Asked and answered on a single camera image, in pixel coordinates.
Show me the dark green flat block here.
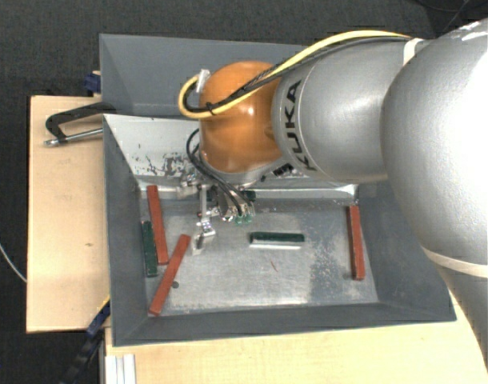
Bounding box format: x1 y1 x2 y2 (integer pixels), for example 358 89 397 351
248 230 306 251
140 219 160 278

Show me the grey metal bin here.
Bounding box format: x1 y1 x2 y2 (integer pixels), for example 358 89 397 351
98 33 458 347

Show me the pale wood flat board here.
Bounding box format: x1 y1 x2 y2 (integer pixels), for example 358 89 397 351
26 94 111 334

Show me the red-brown flat block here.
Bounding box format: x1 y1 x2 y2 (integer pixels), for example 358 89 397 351
345 204 366 282
147 234 192 318
146 184 170 266

